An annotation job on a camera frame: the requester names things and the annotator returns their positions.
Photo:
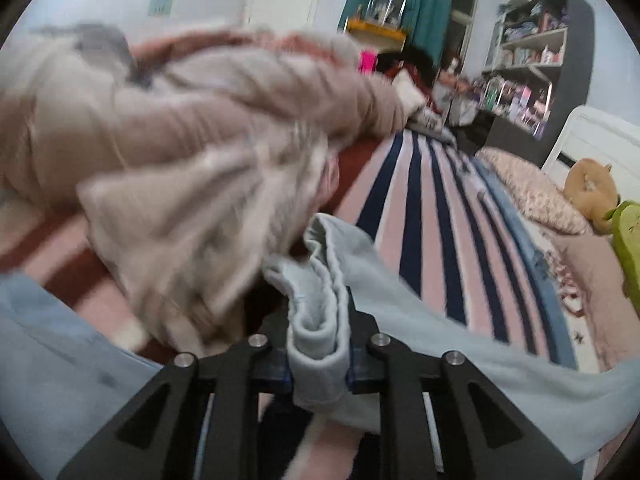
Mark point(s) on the bright pink container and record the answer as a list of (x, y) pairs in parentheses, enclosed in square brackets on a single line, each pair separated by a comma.
[(367, 61)]

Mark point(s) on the yellow wall shelf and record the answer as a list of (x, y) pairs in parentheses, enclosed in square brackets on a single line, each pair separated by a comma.
[(377, 30)]

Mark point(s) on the pale blue cloth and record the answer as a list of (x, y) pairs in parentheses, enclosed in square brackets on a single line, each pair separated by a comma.
[(55, 370)]

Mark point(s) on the dark red clothing pile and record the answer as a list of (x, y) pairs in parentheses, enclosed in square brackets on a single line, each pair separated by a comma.
[(412, 67)]

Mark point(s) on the floral pink pillow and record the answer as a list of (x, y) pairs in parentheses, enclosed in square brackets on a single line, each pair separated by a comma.
[(535, 190)]

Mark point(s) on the pink navy striped blanket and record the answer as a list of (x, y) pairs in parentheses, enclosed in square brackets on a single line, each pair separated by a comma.
[(425, 240)]

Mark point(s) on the teal curtain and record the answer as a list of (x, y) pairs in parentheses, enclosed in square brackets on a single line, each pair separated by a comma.
[(425, 0)]

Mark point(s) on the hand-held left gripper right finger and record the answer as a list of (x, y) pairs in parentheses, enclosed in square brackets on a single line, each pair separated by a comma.
[(361, 364)]

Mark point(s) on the pink star bed sheet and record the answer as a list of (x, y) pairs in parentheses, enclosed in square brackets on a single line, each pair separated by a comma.
[(600, 285)]

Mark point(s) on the green plush toy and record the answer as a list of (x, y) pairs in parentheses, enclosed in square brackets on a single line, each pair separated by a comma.
[(629, 240)]

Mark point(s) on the beige clothes pile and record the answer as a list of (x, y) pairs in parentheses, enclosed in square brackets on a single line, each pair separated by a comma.
[(200, 160)]

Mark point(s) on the brown plush toy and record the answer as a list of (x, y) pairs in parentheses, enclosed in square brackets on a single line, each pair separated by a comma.
[(590, 190)]

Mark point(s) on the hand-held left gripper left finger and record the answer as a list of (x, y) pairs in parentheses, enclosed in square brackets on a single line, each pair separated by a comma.
[(274, 360)]

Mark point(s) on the light grey-blue pants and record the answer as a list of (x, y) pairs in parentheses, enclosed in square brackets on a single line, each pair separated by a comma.
[(450, 390)]

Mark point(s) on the grey bookshelf with toys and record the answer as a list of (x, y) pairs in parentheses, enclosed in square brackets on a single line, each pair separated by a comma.
[(540, 60)]

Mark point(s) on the white bed headboard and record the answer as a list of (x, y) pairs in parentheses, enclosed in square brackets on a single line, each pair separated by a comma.
[(595, 135)]

